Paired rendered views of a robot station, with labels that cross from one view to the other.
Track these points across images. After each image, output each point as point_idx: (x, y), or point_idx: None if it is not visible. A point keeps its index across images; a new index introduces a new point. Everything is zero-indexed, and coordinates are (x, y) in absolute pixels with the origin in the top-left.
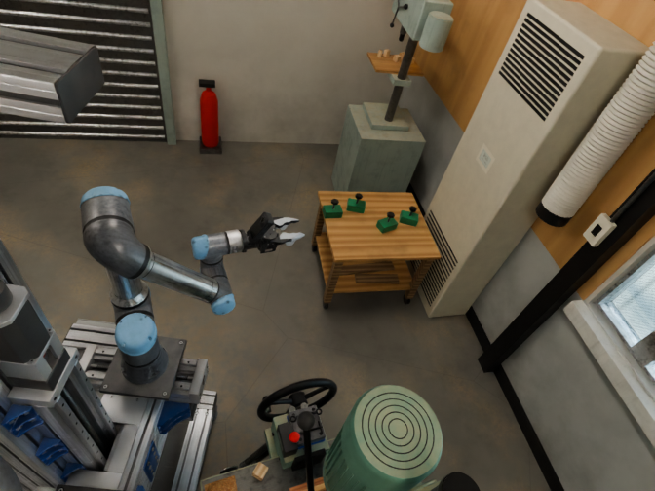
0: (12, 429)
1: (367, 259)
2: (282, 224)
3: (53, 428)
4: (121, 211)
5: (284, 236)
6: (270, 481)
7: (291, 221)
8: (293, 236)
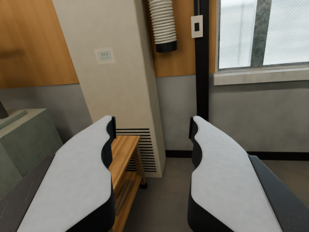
0: None
1: (117, 183)
2: (107, 176)
3: None
4: None
5: (237, 194)
6: None
7: (108, 131)
8: (226, 141)
